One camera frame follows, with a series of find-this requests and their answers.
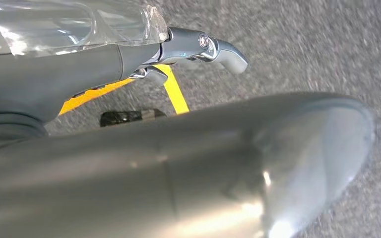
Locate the yellow floor tape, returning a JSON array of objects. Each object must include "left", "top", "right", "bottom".
[{"left": 58, "top": 64, "right": 191, "bottom": 116}]

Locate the clear plastic film wrap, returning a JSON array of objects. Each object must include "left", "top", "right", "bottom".
[{"left": 0, "top": 0, "right": 170, "bottom": 64}]

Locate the black robot left foot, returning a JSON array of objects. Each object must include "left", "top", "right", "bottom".
[{"left": 100, "top": 109, "right": 167, "bottom": 128}]

